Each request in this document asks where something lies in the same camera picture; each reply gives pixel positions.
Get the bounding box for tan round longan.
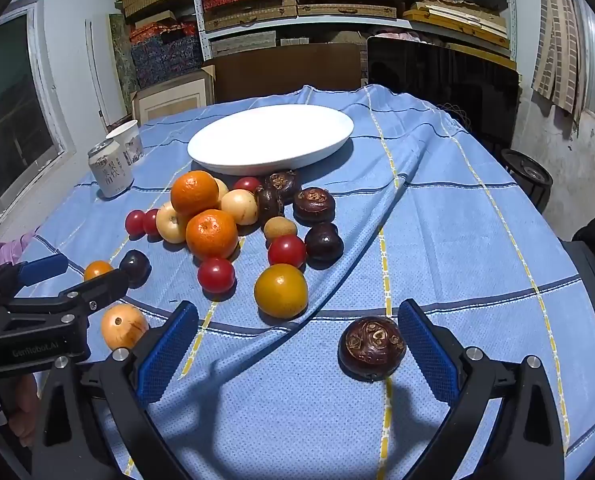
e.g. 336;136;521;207
263;216;298;242

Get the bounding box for brown board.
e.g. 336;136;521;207
214;42;365;103

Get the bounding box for white paper cup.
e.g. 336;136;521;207
106;120;144;166

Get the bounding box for stack of yellow flat boxes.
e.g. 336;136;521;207
402;0;511;48

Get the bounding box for white drink can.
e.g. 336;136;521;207
87;140;134;198

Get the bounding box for person's left hand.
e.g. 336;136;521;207
0;374;39;448

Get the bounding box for black screen panel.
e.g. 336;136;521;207
367;36;522;151

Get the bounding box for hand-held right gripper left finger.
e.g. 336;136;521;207
32;300;200;480

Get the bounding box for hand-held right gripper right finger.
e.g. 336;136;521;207
397;299;565;480

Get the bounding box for grey woven box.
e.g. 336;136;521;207
210;32;278;56

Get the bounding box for green patterned panel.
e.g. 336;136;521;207
110;12;140;101

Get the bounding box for white oval plate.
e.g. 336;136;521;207
187;105;355;177

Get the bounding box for purple garment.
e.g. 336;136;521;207
0;232;38;276

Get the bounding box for white leaning panel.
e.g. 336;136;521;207
86;15;128;121

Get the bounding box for orange mandarin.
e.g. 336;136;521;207
186;209;239;261
170;170;220;217

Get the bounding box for white metal shelf rack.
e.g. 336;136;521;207
190;0;518;66

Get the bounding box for large yellow tomato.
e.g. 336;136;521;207
254;263;309;320

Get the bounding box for blue checked tablecloth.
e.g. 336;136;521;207
0;85;595;480

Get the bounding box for black round stool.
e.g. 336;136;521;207
501;149;554;211

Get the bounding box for dark window with white frame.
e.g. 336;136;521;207
0;0;78;231

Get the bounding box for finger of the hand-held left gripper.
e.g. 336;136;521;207
57;270;130;318
0;254;69;311

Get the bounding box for blue patterned fabric boxes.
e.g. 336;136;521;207
130;22;205;88

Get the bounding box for brick print curtain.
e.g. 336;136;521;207
531;0;585;116

